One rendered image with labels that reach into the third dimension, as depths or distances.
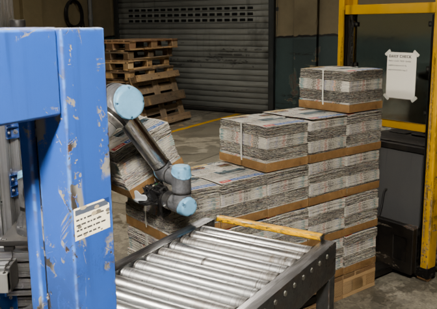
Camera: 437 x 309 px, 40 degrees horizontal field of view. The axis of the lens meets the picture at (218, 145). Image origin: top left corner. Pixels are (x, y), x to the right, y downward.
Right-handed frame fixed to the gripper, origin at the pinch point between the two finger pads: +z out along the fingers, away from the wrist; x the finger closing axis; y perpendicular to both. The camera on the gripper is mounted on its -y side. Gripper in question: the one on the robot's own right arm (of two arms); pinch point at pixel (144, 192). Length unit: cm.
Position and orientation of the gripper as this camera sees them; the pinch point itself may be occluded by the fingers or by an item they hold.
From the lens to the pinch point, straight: 262.3
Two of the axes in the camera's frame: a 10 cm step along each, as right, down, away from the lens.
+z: -6.1, -1.5, 7.8
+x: -7.3, 4.7, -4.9
